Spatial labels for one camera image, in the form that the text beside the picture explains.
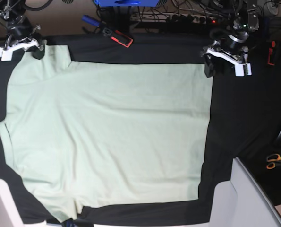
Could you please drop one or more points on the white wall socket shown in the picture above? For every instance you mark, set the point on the white wall socket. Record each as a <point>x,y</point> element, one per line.
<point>271,8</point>

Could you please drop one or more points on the grey chair right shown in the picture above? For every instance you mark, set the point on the grey chair right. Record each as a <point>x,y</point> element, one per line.
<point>240,202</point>

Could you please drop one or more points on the light green T-shirt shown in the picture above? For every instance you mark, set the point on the light green T-shirt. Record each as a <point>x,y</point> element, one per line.
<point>83,134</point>

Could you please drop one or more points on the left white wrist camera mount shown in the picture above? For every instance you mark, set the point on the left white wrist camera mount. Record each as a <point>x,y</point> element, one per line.
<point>241,66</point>

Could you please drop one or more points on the white power strip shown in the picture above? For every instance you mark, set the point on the white power strip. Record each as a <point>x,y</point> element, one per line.
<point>152,17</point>

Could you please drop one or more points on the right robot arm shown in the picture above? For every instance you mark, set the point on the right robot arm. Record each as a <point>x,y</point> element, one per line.
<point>13,11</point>

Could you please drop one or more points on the blue box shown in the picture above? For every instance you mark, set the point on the blue box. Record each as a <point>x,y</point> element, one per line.
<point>133,3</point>

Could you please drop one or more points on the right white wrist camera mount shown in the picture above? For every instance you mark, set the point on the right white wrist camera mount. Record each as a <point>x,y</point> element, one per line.
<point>6,53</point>

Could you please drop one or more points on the blue orange clamp right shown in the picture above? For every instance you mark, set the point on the blue orange clamp right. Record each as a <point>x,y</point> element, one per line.
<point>266,37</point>

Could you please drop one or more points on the black table cloth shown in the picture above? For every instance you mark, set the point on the black table cloth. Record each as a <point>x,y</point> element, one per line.
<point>245,118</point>

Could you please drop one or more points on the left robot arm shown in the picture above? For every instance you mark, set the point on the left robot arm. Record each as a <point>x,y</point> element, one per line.
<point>244,17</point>

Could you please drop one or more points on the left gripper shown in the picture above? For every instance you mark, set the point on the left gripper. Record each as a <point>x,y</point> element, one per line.
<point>227,43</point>

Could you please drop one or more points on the orange handled scissors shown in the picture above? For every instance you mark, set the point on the orange handled scissors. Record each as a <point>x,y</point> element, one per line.
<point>273,161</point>

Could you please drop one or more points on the blue orange clamp top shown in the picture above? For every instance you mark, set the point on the blue orange clamp top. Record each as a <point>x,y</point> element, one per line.
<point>112,34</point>

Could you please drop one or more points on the white chair left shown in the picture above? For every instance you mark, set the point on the white chair left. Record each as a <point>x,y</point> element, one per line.
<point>9,215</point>

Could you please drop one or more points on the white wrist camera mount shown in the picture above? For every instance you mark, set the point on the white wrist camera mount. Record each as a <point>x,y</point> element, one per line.
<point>241,66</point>
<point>6,53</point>

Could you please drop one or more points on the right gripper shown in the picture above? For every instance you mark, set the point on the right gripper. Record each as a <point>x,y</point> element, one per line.
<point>25,33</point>

